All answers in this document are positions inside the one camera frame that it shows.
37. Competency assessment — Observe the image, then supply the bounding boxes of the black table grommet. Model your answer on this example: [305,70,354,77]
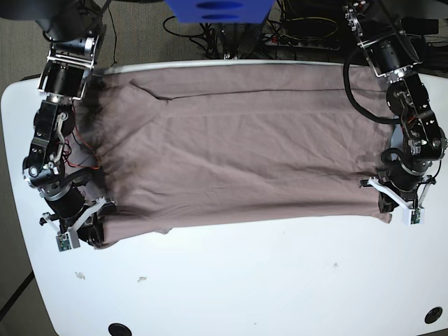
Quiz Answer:
[424,307,443,324]
[108,323,132,336]

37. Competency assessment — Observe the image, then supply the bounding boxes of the mauve T-shirt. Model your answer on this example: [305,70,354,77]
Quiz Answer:
[75,64,393,245]

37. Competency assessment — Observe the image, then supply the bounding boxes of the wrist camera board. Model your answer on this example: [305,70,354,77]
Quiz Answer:
[402,206,425,226]
[56,231,81,252]

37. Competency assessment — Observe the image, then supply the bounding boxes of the black table grommet left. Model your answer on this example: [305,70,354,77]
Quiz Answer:
[108,323,132,336]

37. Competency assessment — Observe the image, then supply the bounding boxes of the black table grommet right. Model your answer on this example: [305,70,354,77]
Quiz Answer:
[424,307,443,324]

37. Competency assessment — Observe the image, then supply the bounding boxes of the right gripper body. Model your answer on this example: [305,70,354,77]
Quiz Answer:
[39,188,115,233]

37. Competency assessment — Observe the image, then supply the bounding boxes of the blue plastic mount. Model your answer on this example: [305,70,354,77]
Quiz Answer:
[166,0,274,24]

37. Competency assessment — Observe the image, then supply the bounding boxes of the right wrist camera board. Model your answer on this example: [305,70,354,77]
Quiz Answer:
[56,231,81,252]

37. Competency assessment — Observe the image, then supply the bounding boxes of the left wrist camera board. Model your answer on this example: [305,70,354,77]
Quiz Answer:
[402,206,425,226]

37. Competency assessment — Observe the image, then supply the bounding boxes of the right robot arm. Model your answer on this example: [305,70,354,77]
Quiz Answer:
[1,1,116,252]

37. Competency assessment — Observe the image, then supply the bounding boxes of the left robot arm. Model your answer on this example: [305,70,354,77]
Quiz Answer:
[343,1,447,224]

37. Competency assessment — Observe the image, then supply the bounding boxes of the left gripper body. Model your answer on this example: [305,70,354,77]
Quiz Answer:
[360,162,436,209]

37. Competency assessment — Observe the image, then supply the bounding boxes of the black power strip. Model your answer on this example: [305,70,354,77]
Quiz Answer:
[262,33,340,50]

